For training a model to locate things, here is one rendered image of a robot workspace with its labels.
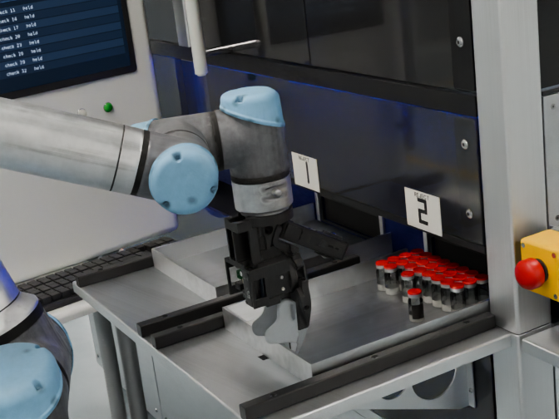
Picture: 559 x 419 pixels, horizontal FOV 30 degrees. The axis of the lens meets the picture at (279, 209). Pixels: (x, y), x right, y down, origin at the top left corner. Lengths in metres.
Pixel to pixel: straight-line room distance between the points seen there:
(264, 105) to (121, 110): 0.97
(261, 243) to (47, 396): 0.33
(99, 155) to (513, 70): 0.55
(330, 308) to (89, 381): 2.07
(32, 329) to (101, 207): 0.91
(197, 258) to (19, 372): 0.72
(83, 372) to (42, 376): 2.45
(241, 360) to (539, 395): 0.42
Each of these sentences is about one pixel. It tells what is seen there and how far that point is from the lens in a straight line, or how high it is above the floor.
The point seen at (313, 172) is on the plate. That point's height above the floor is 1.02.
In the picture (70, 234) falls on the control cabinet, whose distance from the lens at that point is 2.20.
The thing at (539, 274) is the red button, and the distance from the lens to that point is 1.36.
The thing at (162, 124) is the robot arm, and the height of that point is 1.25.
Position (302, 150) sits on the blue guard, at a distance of 1.84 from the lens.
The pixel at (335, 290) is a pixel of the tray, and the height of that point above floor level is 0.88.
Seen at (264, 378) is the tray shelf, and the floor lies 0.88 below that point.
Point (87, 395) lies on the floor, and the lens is 3.51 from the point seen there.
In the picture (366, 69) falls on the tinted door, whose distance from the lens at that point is 1.63.
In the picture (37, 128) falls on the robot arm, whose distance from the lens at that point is 1.13.
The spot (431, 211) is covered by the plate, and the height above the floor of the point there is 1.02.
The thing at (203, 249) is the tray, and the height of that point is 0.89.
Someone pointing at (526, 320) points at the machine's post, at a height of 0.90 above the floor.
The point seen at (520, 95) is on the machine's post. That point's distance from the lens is 1.38.
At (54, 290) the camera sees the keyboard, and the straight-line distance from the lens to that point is 2.02.
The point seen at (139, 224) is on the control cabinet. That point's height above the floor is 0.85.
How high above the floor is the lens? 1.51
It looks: 17 degrees down
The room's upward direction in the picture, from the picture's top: 7 degrees counter-clockwise
